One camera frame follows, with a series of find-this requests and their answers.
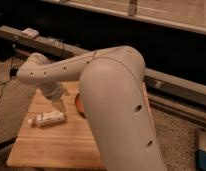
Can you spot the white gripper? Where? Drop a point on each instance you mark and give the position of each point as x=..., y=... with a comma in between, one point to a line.
x=51, y=91

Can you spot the white plastic bottle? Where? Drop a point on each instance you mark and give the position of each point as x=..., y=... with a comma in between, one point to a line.
x=45, y=119

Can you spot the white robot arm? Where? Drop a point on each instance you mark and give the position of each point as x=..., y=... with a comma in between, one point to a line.
x=114, y=102

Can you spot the orange ceramic bowl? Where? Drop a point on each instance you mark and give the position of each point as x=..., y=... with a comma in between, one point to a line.
x=79, y=106

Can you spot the wooden board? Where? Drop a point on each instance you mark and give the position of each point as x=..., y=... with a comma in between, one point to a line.
x=67, y=145

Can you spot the blue box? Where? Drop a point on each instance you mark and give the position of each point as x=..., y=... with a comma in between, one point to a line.
x=201, y=150

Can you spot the white block on rail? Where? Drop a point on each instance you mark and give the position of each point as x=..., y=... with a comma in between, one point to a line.
x=30, y=33

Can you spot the wooden post on shelf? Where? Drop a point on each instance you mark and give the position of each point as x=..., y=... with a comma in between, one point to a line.
x=132, y=8

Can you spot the long metal rail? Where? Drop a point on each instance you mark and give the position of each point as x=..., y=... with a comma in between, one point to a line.
x=169, y=86

